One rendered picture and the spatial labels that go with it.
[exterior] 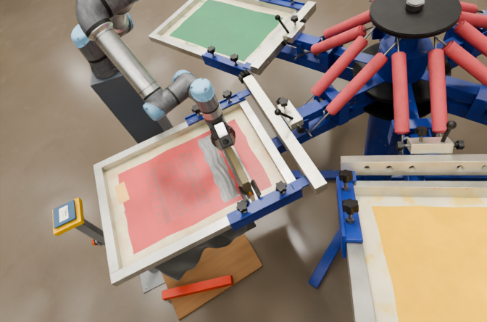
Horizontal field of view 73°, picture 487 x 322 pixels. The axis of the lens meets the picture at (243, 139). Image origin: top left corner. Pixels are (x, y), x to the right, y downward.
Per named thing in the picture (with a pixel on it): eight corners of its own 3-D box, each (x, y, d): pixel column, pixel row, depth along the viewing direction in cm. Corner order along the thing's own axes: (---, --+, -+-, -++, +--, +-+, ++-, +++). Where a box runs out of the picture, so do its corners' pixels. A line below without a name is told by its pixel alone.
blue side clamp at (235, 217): (234, 231, 128) (230, 225, 122) (230, 220, 131) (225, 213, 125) (303, 196, 130) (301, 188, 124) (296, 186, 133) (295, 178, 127)
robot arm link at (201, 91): (200, 72, 115) (215, 83, 110) (209, 93, 124) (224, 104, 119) (182, 85, 113) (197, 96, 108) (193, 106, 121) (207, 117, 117)
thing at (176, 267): (179, 281, 162) (139, 257, 129) (177, 274, 164) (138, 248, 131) (262, 238, 166) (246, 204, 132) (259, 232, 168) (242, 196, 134)
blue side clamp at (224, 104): (192, 133, 161) (187, 124, 155) (189, 125, 164) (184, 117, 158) (247, 106, 163) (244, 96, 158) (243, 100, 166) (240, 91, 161)
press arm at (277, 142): (161, 212, 148) (155, 207, 143) (157, 201, 152) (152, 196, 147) (398, 96, 158) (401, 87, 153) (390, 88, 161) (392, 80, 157)
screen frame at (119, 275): (116, 286, 124) (111, 284, 121) (97, 169, 159) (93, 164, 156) (302, 192, 130) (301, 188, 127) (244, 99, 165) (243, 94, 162)
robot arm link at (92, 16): (53, -2, 102) (157, 122, 112) (84, -20, 105) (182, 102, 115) (60, 11, 113) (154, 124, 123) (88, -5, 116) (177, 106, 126)
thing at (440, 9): (367, 215, 214) (406, 52, 107) (333, 168, 238) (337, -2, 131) (420, 187, 217) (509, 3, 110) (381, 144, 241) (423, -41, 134)
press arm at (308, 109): (288, 132, 143) (287, 125, 139) (282, 122, 146) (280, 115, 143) (323, 114, 144) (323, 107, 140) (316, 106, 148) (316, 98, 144)
